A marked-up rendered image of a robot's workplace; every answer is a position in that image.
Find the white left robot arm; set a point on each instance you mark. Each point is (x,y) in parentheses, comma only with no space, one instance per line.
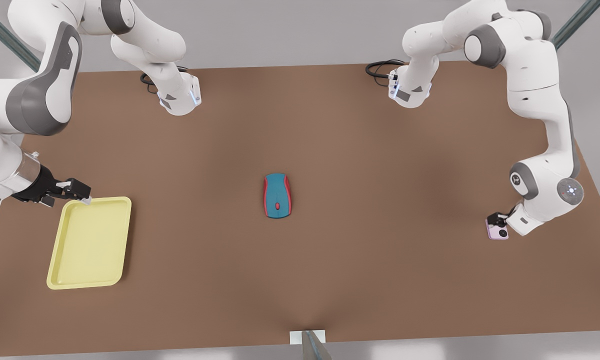
(535,85)

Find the silver frame post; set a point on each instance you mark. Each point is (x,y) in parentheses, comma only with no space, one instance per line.
(577,22)
(314,347)
(7,37)

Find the yellow rectangular tray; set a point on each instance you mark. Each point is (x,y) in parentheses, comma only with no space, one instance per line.
(90,243)

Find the white frame post foot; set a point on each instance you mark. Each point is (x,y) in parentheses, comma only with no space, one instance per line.
(295,337)

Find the small pink phone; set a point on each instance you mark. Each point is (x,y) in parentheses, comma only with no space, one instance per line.
(496,231)

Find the teal and red computer mouse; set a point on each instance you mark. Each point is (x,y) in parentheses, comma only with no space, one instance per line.
(277,196)

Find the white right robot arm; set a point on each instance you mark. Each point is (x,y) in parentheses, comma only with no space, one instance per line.
(40,95)

